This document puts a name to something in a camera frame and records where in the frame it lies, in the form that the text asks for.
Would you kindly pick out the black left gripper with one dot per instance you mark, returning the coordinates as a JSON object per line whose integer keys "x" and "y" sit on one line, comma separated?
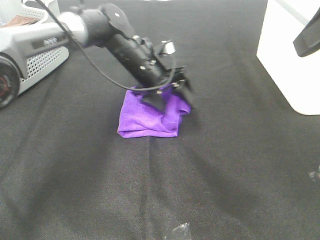
{"x": 154, "y": 77}

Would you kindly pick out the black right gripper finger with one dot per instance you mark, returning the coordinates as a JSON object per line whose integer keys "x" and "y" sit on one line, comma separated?
{"x": 308, "y": 40}

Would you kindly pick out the purple microfiber towel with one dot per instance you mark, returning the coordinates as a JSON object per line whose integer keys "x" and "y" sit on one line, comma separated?
{"x": 138, "y": 119}

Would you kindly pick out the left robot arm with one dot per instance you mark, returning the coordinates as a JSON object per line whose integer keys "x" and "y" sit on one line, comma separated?
{"x": 105, "y": 27}

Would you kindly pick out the white storage box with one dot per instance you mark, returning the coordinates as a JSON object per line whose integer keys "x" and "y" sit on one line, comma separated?
{"x": 298, "y": 78}

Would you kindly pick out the black table cloth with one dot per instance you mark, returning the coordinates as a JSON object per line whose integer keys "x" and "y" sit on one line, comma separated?
{"x": 238, "y": 170}

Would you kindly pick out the clear tape piece right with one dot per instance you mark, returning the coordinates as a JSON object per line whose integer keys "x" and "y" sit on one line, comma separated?
{"x": 315, "y": 175}

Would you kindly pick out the clear tape piece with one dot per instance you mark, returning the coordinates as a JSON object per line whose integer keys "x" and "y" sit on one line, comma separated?
{"x": 182, "y": 232}
{"x": 315, "y": 175}

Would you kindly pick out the clear tape piece left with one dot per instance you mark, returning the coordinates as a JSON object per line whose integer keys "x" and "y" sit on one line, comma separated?
{"x": 182, "y": 232}

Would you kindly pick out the grey perforated metal basket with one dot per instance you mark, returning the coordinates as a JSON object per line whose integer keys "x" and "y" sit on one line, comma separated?
{"x": 37, "y": 57}

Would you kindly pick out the brown folded towel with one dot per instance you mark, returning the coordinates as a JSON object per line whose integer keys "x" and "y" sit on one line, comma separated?
{"x": 20, "y": 20}

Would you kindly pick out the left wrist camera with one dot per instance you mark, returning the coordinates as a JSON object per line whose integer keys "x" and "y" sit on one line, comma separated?
{"x": 167, "y": 47}

